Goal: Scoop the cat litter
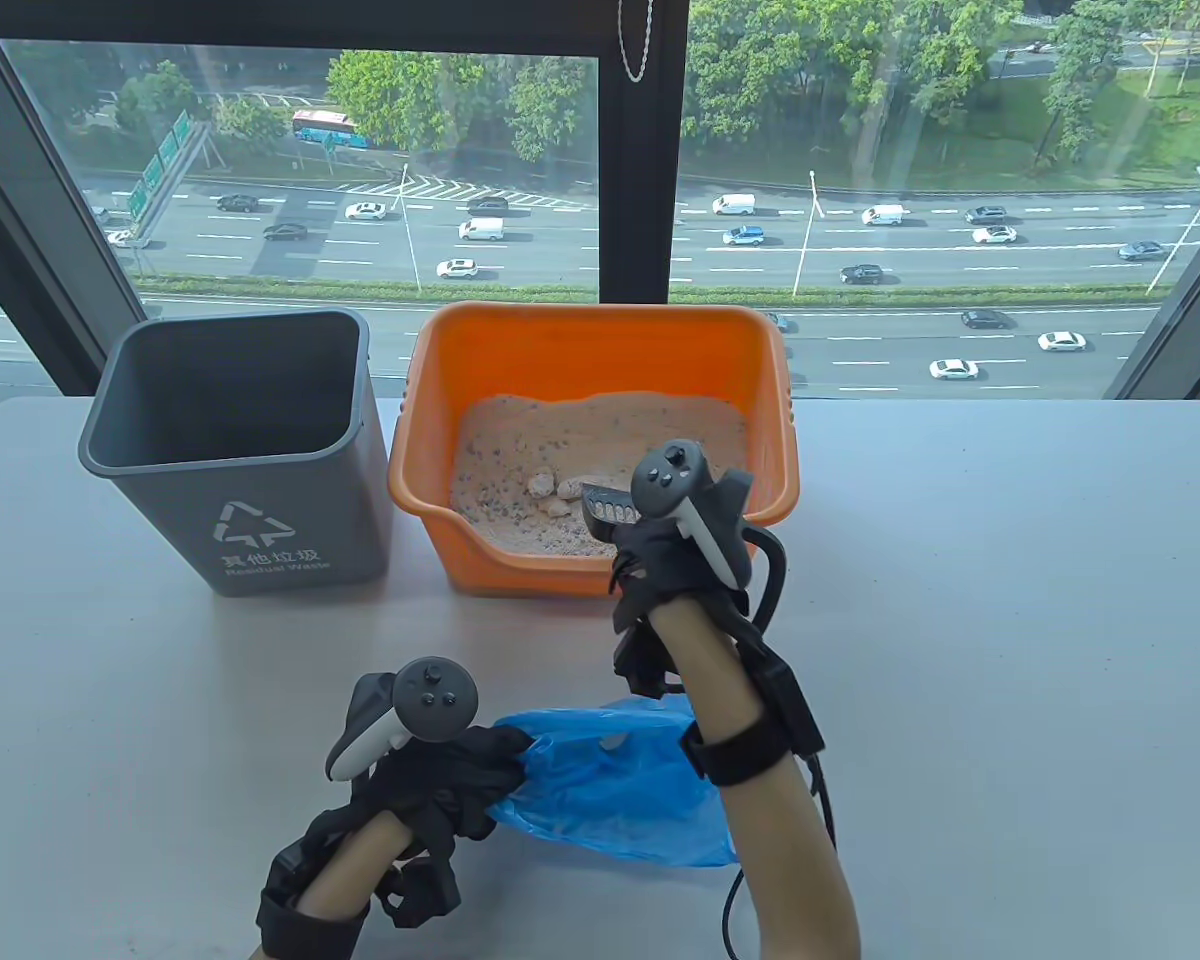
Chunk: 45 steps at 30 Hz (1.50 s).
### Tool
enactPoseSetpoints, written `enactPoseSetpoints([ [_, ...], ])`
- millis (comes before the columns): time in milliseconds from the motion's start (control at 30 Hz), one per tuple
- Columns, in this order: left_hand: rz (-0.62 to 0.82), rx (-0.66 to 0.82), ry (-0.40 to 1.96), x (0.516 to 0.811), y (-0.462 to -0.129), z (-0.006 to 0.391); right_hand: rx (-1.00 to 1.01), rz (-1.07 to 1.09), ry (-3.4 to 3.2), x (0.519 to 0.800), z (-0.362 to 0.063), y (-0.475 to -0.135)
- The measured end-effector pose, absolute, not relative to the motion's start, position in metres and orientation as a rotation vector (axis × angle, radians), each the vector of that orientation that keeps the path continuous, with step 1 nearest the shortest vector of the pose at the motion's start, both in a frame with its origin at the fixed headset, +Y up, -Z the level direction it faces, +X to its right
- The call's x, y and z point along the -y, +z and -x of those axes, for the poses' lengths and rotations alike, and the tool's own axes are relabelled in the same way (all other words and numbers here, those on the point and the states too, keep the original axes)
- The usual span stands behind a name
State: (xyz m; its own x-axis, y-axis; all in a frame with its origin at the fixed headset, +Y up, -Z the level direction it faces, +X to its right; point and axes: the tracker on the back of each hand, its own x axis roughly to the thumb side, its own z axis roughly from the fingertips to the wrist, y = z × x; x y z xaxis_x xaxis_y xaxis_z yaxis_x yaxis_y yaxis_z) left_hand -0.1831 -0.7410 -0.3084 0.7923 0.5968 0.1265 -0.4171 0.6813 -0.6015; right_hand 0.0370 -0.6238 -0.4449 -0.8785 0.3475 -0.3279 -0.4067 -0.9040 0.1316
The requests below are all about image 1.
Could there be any person's left hand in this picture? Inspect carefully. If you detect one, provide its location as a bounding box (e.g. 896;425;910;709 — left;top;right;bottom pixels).
355;727;533;861

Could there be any person's right hand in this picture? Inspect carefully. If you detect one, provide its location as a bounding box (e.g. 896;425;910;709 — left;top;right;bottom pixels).
610;520;751;631

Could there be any black slotted litter scoop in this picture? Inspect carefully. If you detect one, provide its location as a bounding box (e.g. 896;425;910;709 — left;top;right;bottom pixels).
580;480;646;546

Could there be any blue plastic bag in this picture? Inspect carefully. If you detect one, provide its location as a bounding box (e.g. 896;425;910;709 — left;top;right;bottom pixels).
487;695;739;869

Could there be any sandy cat litter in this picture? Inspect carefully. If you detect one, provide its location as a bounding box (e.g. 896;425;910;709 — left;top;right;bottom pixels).
452;392;751;558

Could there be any person's right forearm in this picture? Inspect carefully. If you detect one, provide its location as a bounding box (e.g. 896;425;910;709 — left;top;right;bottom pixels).
650;600;861;960

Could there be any person's left forearm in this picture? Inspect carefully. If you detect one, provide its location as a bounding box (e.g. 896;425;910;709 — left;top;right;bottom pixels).
290;810;406;921

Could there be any orange plastic litter box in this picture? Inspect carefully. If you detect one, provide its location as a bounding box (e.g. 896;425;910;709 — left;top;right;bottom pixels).
388;302;801;599

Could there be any black white left controller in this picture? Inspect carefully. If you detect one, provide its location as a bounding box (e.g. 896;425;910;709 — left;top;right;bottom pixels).
325;657;479;783

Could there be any black white controller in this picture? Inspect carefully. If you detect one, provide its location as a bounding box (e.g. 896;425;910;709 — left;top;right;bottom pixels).
632;440;783;631
325;657;479;783

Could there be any black white right controller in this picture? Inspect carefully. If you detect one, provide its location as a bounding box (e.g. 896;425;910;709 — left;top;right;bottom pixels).
632;440;783;631

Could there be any gray plastic trash bin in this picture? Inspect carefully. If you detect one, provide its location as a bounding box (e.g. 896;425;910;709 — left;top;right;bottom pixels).
78;309;393;598

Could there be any white street lamp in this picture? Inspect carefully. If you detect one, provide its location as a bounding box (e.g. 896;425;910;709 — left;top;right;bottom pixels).
1147;165;1200;296
792;170;826;299
390;165;423;296

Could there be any green road sign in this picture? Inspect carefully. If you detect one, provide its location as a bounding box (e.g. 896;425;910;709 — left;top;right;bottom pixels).
125;110;211;241

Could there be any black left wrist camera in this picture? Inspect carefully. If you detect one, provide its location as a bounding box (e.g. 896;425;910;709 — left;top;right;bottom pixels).
375;860;461;929

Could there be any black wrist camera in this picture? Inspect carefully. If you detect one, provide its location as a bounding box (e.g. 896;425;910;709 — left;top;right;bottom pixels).
375;860;461;929
755;660;827;758

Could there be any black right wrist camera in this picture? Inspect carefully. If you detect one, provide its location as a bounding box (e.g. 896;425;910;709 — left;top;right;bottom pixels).
755;660;827;758

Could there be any black right wrist strap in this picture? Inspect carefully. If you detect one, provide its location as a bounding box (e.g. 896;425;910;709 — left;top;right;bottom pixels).
680;715;799;788

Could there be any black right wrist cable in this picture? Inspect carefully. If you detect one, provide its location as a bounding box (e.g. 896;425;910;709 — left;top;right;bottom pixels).
723;750;839;960

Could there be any metal bead chain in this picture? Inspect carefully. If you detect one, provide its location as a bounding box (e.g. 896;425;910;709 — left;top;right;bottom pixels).
618;0;653;83

